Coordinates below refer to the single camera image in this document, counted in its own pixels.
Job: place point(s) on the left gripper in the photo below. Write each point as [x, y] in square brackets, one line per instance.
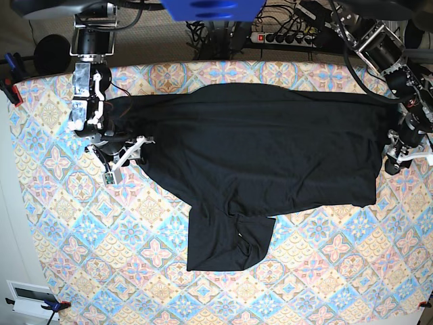
[411, 141]

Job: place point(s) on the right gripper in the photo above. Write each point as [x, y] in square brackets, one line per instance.
[115, 152]

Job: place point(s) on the black t-shirt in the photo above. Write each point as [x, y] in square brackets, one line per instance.
[240, 154]

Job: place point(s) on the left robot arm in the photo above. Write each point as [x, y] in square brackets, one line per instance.
[362, 27]

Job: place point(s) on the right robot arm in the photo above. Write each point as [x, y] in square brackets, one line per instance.
[96, 24]

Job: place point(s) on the patterned tablecloth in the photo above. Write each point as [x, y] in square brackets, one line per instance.
[118, 255]

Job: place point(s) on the black round stool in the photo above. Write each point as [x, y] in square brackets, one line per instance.
[52, 55]

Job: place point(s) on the orange black clamp upper left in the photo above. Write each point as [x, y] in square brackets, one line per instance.
[11, 92]

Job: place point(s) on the orange black clamp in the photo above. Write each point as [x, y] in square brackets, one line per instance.
[11, 92]
[47, 305]

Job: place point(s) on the blue clamp far left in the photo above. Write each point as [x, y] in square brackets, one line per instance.
[14, 61]

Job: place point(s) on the orange clamp lower right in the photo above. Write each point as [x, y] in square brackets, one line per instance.
[425, 304]

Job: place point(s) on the orange black clamp lower left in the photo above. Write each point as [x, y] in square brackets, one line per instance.
[47, 305]

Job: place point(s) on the white floor box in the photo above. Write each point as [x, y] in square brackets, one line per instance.
[29, 299]

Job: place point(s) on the white power strip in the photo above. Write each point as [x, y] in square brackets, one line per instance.
[282, 39]

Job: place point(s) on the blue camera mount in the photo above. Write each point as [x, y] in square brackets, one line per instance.
[213, 10]

